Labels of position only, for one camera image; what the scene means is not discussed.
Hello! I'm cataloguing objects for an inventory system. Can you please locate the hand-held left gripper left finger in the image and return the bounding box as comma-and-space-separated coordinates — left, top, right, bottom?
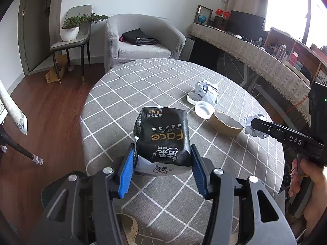
28, 143, 136, 245

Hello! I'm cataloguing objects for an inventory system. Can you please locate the dark picture frame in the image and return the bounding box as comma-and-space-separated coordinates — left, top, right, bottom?
195, 4, 212, 26

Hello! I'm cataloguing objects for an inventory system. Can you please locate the white paper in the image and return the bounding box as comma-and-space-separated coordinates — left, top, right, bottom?
244, 114, 269, 139

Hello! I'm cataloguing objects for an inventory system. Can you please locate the black chair leg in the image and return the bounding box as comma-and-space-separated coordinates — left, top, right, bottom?
0, 126, 44, 166

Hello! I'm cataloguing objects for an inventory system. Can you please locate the beige fringed desk cloth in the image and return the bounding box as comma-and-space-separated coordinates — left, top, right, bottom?
187, 22, 312, 127

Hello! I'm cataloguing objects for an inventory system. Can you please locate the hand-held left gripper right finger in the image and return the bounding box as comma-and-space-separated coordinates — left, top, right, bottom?
190, 144, 298, 245

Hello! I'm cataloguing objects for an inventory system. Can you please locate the grey dining chair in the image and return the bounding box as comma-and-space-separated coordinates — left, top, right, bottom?
50, 4, 93, 83

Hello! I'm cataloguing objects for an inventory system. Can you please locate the white plastic bag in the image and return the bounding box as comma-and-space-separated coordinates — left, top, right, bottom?
194, 80, 220, 105

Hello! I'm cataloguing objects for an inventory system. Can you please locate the black monitor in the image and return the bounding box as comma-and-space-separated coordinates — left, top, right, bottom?
226, 10, 266, 39

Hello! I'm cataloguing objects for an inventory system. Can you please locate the cardboard box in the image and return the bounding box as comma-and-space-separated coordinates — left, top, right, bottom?
45, 55, 69, 83

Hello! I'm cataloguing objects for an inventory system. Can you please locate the white round lid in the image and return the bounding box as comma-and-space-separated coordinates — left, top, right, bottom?
186, 92, 202, 105
195, 101, 215, 119

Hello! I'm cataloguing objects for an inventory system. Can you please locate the person's right forearm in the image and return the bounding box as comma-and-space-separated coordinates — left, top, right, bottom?
305, 204, 327, 238

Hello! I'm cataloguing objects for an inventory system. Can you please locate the wooden desk shelf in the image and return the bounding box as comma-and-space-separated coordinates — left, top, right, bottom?
264, 27, 327, 82

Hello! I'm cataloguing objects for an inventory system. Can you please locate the person's right hand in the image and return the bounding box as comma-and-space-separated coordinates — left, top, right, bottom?
289, 158, 327, 210

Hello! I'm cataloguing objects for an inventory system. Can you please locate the potted plant white pot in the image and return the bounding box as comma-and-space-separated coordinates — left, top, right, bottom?
60, 13, 109, 42

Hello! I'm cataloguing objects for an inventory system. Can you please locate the window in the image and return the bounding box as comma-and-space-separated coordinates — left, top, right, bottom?
266, 0, 327, 49

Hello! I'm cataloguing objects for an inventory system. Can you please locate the grey door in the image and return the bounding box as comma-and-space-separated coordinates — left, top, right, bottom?
18, 0, 64, 76

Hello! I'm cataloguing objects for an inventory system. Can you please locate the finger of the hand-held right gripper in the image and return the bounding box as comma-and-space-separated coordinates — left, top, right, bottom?
250, 119, 286, 141

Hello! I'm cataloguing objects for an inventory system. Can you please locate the black bag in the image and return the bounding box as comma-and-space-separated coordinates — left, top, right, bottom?
122, 28, 158, 46

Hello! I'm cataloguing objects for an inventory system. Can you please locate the brown cardboard ring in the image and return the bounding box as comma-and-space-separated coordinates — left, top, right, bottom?
209, 111, 244, 136

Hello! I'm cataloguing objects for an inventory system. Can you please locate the black tissue packet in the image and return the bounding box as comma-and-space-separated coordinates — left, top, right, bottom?
133, 107, 193, 176

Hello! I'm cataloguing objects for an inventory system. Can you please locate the white patterned table cloth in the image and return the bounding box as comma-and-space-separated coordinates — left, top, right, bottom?
0, 80, 28, 135

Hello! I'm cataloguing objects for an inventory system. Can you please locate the grey armchair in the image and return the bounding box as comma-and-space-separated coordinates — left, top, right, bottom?
104, 14, 186, 74

